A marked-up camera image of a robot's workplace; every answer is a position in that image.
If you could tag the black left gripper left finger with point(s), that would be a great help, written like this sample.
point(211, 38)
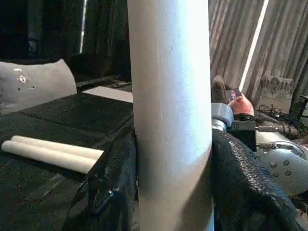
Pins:
point(110, 192)

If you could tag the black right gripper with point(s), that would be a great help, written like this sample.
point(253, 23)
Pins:
point(244, 134)

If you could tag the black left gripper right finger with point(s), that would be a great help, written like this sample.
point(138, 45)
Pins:
point(245, 192)

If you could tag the white plastic table leg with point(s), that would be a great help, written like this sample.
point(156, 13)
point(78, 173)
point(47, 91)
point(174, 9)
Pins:
point(57, 144)
point(171, 96)
point(48, 158)

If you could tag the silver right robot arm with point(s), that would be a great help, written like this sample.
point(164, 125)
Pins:
point(284, 168)

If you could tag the pale bystander hand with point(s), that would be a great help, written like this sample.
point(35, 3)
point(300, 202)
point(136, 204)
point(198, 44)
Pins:
point(243, 106)

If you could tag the dark smartphone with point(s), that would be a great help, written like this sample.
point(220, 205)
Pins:
point(233, 94)

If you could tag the black table mat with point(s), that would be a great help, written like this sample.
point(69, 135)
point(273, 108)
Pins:
point(57, 115)

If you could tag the white flat sheet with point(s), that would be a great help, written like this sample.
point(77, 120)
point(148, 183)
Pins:
point(110, 94)

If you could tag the grey curtain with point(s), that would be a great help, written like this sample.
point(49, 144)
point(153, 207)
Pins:
point(284, 38)

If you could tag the light grey cushion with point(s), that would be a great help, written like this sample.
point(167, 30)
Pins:
point(33, 86)

